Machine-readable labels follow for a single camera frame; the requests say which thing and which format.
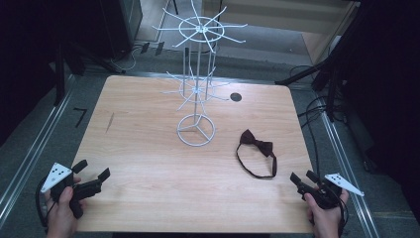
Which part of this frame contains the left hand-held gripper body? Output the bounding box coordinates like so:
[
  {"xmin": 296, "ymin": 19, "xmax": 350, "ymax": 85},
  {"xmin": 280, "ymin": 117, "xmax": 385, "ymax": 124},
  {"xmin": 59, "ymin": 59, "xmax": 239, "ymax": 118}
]
[{"xmin": 40, "ymin": 162, "xmax": 103, "ymax": 220}]

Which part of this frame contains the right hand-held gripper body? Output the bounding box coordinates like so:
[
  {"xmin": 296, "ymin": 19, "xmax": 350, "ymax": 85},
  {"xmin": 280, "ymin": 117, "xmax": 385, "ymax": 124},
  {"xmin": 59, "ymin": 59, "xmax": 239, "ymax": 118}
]
[{"xmin": 296, "ymin": 173, "xmax": 366, "ymax": 210}]

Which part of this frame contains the dark red bow tie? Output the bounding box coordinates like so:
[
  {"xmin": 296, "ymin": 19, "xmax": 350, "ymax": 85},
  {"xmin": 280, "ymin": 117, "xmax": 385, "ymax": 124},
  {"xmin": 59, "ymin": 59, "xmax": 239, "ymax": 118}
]
[{"xmin": 235, "ymin": 129, "xmax": 278, "ymax": 179}]

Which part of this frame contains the white wire display rack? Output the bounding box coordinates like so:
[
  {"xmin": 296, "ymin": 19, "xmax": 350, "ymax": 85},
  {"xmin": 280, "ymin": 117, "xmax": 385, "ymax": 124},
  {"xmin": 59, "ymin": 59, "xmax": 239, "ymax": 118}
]
[{"xmin": 152, "ymin": 0, "xmax": 249, "ymax": 148}]

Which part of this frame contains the person's right hand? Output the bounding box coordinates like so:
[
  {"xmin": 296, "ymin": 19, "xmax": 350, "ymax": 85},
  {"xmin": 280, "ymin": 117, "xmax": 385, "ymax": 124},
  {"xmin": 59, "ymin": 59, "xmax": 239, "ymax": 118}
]
[{"xmin": 304, "ymin": 188, "xmax": 350, "ymax": 238}]

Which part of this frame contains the person's left hand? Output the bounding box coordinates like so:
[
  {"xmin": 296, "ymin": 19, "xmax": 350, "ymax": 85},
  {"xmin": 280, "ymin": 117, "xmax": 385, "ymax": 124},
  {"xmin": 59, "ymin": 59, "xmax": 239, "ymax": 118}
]
[{"xmin": 44, "ymin": 177, "xmax": 87, "ymax": 238}]

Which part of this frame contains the black stand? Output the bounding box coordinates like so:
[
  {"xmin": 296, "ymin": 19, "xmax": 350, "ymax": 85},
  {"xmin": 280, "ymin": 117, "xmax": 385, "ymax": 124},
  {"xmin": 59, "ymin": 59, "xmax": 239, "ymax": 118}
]
[
  {"xmin": 53, "ymin": 39, "xmax": 127, "ymax": 107},
  {"xmin": 274, "ymin": 49, "xmax": 345, "ymax": 123}
]

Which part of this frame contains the black cable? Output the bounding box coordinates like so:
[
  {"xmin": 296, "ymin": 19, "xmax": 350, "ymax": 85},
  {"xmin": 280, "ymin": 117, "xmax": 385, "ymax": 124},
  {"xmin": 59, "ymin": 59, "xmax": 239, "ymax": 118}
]
[
  {"xmin": 35, "ymin": 177, "xmax": 53, "ymax": 232},
  {"xmin": 289, "ymin": 64, "xmax": 335, "ymax": 178},
  {"xmin": 336, "ymin": 194, "xmax": 350, "ymax": 238}
]

